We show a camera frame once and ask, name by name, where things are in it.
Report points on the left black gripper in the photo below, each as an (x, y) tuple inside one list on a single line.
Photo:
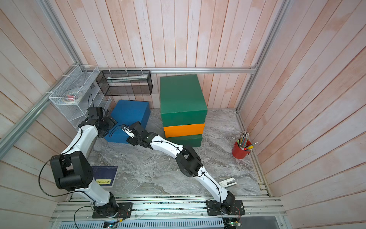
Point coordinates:
[(111, 122)]

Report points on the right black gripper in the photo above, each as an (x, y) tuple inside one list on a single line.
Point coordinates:
[(131, 141)]

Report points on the blue shoebox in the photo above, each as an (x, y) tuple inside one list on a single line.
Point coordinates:
[(127, 112)]

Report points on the orange shoebox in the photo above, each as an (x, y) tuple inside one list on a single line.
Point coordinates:
[(184, 130)]

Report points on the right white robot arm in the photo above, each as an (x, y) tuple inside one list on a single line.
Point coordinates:
[(190, 164)]

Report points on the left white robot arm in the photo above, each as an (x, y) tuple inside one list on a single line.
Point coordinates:
[(72, 171)]

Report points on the tape roll in shelf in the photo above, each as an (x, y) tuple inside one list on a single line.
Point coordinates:
[(72, 98)]

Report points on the paper in mesh basket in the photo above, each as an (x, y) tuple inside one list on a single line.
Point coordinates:
[(128, 79)]

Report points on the dark blue notebook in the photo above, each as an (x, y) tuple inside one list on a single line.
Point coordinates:
[(105, 175)]

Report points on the red pen cup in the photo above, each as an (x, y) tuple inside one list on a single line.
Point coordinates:
[(238, 152)]

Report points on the white stapler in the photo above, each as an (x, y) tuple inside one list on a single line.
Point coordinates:
[(228, 182)]

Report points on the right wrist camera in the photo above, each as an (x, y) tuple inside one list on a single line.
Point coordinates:
[(127, 130)]

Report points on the white wire wall shelf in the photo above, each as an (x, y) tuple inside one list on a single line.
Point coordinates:
[(81, 78)]

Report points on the black mesh wall basket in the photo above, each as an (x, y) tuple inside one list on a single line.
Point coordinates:
[(116, 89)]

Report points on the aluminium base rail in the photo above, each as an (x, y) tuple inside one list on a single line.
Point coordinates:
[(175, 207)]

